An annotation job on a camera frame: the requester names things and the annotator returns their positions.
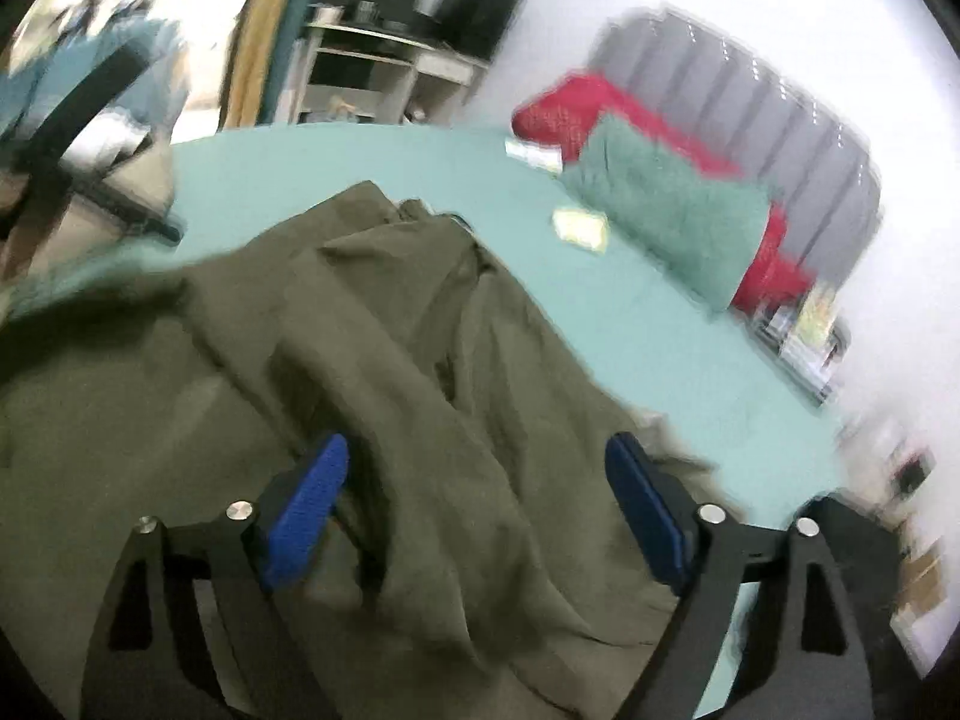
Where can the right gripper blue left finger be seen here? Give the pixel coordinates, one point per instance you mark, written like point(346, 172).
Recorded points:
point(292, 512)

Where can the grey padded headboard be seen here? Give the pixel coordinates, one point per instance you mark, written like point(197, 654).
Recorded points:
point(730, 101)

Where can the cardboard box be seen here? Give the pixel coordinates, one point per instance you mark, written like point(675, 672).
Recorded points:
point(922, 586)

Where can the yellow packet on bed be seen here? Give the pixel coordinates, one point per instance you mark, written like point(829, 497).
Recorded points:
point(585, 229)

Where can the black monitor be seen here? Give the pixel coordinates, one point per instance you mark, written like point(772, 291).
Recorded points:
point(469, 27)

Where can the blue grey clothing pile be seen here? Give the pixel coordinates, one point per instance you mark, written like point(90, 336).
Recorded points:
point(90, 67)

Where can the yellow and teal curtain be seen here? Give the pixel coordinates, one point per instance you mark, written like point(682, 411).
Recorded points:
point(258, 60)

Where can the olive green large garment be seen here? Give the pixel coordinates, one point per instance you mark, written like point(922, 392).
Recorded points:
point(478, 566)

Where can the red pillow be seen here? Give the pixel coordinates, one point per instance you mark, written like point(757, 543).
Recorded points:
point(565, 116)

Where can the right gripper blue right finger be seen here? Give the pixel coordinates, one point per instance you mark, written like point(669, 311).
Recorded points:
point(660, 513)

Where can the white shelving desk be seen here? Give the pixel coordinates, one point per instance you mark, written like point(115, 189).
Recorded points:
point(343, 72)

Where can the teal bed sheet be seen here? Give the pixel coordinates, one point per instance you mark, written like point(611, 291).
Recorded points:
point(643, 340)

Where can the bedside clutter pile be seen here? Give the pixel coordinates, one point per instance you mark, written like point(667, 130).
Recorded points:
point(807, 337)

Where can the green pillow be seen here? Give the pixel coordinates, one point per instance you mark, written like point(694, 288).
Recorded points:
point(705, 230)

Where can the white paper on bed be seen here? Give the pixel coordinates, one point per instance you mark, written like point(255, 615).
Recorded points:
point(548, 158)

